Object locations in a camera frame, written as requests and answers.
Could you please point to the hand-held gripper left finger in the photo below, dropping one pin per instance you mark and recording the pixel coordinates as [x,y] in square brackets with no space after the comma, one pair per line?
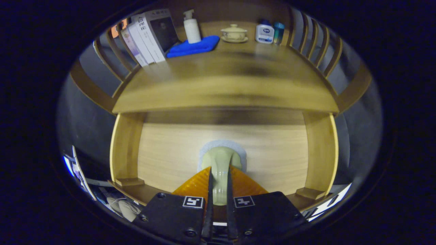
[173,214]

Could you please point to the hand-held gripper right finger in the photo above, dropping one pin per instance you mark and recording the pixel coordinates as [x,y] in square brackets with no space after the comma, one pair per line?
[265,214]

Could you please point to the wooden drawer with black knob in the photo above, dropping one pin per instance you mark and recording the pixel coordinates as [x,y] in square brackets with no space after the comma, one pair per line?
[170,153]

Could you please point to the wooden countertop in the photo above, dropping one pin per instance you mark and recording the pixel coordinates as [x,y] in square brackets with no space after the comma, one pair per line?
[221,85]

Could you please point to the white rounded object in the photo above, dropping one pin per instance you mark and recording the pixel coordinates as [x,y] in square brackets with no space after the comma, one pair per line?
[130,211]

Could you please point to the black and white striped board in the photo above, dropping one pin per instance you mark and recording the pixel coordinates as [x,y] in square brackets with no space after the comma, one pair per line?
[327,204]

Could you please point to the black backdrop cloth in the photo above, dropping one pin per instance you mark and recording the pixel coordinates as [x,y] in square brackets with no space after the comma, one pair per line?
[85,129]

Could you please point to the blue folded cloth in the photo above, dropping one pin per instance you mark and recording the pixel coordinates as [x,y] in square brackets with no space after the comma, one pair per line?
[194,47]

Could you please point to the pale purple book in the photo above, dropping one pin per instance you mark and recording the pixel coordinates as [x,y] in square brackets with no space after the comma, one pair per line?
[133,49]

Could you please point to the white book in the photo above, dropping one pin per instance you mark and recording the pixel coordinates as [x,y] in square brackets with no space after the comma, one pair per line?
[144,42]

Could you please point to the white lotion bottle blue cap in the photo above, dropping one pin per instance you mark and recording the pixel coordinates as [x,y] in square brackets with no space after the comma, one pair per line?
[264,34]

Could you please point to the teal bottle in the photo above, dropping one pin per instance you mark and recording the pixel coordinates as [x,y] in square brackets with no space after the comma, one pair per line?
[278,33]

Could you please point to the grey book with dark cover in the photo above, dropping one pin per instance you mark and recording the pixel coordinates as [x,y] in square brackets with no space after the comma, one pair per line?
[163,32]

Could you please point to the beige lidded ceramic cup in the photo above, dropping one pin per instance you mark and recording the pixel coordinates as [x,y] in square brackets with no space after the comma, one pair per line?
[234,34]

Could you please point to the white pump bottle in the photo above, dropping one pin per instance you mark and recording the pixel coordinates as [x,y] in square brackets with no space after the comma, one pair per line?
[192,30]

